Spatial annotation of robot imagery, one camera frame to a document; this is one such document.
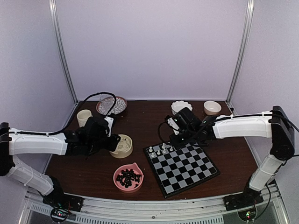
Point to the patterned saucer plate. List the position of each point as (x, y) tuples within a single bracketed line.
[(119, 106)]

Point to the cream bowl with spout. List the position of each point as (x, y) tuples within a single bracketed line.
[(119, 153)]

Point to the aluminium frame post left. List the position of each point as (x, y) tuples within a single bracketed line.
[(62, 56)]

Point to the white textured ceramic mug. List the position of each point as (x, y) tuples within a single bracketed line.
[(83, 116)]

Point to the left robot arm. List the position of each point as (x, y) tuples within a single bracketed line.
[(14, 142)]

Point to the clear glass tumbler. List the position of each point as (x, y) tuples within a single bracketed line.
[(106, 102)]

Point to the black and white chessboard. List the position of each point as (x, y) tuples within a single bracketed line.
[(181, 169)]

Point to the aluminium frame post right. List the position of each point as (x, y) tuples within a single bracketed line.
[(242, 49)]

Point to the pink bowl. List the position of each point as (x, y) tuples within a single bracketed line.
[(135, 186)]

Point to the small cream bowl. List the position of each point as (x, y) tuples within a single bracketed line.
[(212, 107)]

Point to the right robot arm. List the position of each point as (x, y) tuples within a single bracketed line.
[(273, 124)]

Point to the aluminium frame post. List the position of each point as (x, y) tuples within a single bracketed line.
[(62, 56), (242, 49)]

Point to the black chess pieces pile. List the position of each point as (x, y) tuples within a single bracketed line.
[(127, 177)]

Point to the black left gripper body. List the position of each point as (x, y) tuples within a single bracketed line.
[(97, 144)]

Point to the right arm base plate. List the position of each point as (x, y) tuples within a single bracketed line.
[(242, 200)]

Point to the aluminium front rail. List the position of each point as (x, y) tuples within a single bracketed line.
[(208, 210)]

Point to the white scalloped bowl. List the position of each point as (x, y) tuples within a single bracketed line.
[(179, 105)]

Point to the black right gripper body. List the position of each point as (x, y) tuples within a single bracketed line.
[(188, 137)]

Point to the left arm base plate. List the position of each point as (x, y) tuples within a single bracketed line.
[(63, 202)]

